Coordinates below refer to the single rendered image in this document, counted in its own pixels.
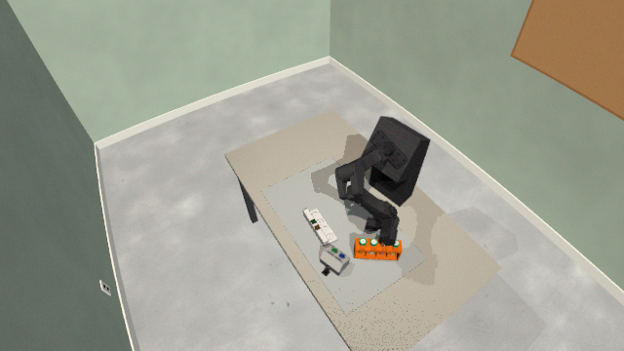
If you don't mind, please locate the orange tube holder block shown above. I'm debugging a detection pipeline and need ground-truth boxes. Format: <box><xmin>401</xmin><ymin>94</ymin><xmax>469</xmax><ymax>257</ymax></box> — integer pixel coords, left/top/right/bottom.
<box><xmin>354</xmin><ymin>238</ymin><xmax>402</xmax><ymax>260</ymax></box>

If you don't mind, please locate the white tray with four round nests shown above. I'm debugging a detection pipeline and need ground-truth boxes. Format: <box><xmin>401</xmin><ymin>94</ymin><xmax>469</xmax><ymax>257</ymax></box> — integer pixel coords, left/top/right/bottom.
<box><xmin>303</xmin><ymin>209</ymin><xmax>337</xmax><ymax>247</ymax></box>

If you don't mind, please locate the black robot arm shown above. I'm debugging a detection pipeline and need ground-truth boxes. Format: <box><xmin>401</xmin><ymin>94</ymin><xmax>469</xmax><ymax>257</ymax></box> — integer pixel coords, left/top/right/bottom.
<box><xmin>334</xmin><ymin>130</ymin><xmax>408</xmax><ymax>246</ymax></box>

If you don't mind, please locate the grey control panel with blue and green buttons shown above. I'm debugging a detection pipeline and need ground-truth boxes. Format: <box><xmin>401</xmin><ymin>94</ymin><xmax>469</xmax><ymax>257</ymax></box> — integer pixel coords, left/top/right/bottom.
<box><xmin>320</xmin><ymin>246</ymin><xmax>350</xmax><ymax>277</ymax></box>

